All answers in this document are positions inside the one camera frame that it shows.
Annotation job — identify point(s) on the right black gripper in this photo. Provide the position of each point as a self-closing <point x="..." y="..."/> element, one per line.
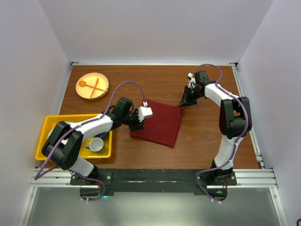
<point x="186" y="100"/>

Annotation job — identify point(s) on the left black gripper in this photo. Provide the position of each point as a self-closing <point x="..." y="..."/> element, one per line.
<point x="138" y="125"/>

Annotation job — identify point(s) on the dark red cloth napkin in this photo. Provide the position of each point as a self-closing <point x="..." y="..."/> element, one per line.
<point x="163" y="127"/>

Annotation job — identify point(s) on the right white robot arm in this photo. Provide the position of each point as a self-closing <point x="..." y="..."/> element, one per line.
<point x="234" y="123"/>

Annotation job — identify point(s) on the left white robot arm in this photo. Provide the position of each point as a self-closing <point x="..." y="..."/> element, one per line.
<point x="63" y="145"/>

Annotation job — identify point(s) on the dark blue mug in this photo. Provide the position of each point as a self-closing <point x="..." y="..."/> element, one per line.
<point x="100" y="135"/>

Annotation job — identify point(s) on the grey white mug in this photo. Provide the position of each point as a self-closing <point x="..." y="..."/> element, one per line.
<point x="96" y="145"/>

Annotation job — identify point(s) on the orange plastic fork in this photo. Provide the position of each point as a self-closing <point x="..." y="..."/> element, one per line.
<point x="94" y="88"/>

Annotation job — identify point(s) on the orange round plate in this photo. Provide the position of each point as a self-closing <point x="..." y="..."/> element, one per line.
<point x="90" y="79"/>

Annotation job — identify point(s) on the orange plastic spoon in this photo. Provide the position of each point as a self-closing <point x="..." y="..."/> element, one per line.
<point x="84" y="84"/>

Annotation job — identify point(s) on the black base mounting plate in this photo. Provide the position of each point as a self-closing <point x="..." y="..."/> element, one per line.
<point x="196" y="181"/>

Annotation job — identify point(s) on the yellow plastic bin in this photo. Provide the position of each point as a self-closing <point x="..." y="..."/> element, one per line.
<point x="50" y="122"/>

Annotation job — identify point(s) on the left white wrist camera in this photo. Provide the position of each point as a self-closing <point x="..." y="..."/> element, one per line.
<point x="144" y="111"/>

